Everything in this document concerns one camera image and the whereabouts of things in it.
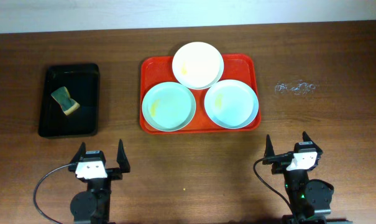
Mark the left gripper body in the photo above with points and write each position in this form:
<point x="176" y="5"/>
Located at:
<point x="114" y="171"/>

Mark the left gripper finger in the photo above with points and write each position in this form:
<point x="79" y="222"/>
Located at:
<point x="79" y="155"/>
<point x="122" y="159"/>

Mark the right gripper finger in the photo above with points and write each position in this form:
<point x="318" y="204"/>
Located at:
<point x="306" y="137"/>
<point x="270" y="157"/>

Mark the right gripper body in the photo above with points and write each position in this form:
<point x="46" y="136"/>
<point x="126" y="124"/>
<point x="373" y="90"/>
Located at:
<point x="291" y="177"/>

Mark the green and yellow sponge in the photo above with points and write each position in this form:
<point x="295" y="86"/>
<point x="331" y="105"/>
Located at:
<point x="63" y="98"/>

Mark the light blue plate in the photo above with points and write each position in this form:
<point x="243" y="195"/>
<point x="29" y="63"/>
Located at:
<point x="231" y="104"/>

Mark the pale green plate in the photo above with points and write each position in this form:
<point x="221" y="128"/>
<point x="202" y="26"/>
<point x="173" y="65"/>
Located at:
<point x="168" y="106"/>

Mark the white plate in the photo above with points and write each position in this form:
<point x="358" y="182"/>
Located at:
<point x="197" y="65"/>

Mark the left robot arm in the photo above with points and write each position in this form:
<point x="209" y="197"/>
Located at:
<point x="92" y="206"/>

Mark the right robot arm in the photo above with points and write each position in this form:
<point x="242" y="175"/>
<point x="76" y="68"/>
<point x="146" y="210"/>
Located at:
<point x="308" y="199"/>

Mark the black plastic tray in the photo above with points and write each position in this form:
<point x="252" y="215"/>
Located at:
<point x="82" y="83"/>

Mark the red plastic tray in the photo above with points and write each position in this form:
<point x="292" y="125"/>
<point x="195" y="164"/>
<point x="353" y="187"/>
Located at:
<point x="155" y="70"/>

